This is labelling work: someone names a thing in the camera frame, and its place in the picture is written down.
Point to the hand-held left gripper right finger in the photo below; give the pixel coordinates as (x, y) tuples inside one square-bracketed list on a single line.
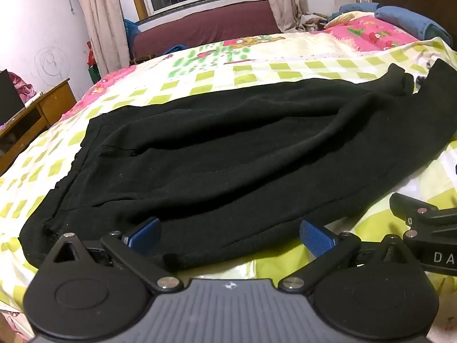
[(316, 237)]

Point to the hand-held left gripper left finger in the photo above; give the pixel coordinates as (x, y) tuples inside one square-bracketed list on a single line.
[(144, 234)]

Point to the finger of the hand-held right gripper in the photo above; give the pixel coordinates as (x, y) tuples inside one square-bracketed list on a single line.
[(414, 205)]

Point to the black pants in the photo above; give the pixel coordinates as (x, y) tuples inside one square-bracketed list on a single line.
[(221, 164)]

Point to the wooden desk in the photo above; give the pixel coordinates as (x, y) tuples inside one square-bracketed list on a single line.
[(43, 110)]

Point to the green checked bed sheet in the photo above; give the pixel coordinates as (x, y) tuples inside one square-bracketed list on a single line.
[(214, 71)]

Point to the red and green bag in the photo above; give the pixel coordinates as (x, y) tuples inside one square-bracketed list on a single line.
[(93, 64)]

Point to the pink printed quilt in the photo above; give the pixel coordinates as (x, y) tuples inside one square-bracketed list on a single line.
[(371, 32)]

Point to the blue pillow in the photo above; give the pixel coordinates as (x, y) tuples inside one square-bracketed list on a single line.
[(410, 19)]

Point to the small blue cloth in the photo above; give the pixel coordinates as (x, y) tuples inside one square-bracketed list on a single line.
[(176, 48)]

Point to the pink cloth bundle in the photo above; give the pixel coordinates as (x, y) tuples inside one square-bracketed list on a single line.
[(24, 87)]

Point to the black monitor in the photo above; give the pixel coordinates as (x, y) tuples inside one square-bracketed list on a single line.
[(10, 96)]

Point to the blue bag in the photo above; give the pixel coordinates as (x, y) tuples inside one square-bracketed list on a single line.
[(130, 30)]

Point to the blue folded cloth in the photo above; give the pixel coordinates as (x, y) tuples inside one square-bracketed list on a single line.
[(353, 10)]

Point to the maroon sofa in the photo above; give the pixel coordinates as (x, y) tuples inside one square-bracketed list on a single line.
[(203, 28)]

